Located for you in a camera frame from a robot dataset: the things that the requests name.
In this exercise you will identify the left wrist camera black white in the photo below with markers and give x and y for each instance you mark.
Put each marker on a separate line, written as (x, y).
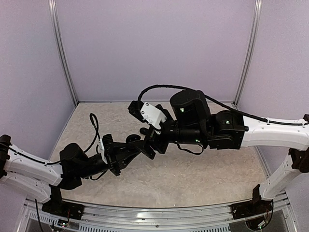
(106, 146)

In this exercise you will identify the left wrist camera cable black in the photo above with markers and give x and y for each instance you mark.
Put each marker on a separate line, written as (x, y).
(94, 121)

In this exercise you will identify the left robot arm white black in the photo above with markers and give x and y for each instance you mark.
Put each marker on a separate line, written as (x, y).
(44, 179)

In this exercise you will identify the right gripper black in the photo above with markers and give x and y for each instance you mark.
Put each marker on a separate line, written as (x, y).
(144, 146)

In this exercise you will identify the right aluminium frame post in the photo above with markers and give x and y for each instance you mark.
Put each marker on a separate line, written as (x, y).
(249, 51)

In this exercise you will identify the aluminium frame post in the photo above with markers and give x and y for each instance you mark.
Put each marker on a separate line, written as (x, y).
(249, 51)
(61, 51)

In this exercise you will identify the left aluminium frame post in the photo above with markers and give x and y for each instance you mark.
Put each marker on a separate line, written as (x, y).
(61, 51)

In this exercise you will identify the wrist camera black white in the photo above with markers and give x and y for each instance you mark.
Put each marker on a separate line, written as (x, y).
(106, 146)
(145, 112)

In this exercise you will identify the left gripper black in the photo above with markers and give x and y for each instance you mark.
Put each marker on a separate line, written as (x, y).
(122, 164)

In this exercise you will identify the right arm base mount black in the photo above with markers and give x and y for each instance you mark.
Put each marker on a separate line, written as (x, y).
(249, 208)

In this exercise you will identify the black earbud charging case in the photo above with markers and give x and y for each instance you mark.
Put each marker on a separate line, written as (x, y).
(144, 131)

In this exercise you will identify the wrist camera cable black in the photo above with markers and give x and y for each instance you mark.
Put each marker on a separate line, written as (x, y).
(169, 87)
(94, 121)

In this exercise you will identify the right wrist camera cable black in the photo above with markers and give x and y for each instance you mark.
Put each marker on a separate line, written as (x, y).
(169, 87)

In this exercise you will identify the front aluminium rail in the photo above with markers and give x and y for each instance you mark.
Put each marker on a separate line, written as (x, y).
(106, 218)

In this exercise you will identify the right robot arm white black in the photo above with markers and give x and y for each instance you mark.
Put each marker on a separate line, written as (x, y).
(193, 123)

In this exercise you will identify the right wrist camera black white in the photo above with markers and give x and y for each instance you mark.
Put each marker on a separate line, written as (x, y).
(145, 112)

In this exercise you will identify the black round earbud case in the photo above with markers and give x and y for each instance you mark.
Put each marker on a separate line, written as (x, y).
(133, 140)

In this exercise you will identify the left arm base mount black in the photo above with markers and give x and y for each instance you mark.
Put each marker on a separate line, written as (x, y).
(65, 209)

